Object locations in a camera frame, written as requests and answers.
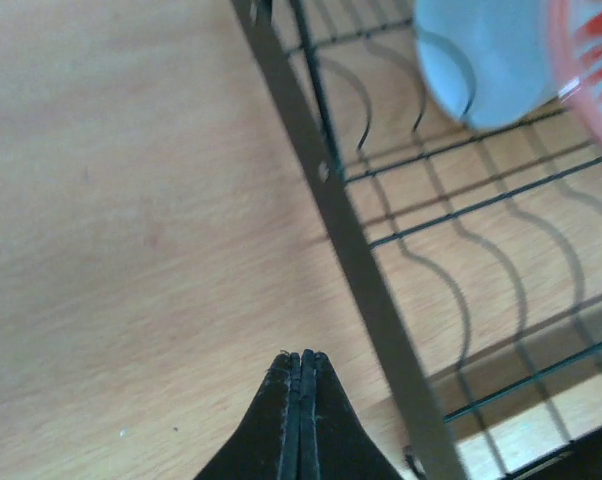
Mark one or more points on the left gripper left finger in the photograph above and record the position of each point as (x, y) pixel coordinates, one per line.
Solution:
(265, 444)

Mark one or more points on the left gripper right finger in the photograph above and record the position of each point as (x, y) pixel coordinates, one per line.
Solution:
(332, 441)

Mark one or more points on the black wire dish rack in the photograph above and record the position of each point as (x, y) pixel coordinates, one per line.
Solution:
(474, 256)

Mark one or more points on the red patterned bowl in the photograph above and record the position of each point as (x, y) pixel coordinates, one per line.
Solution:
(575, 45)

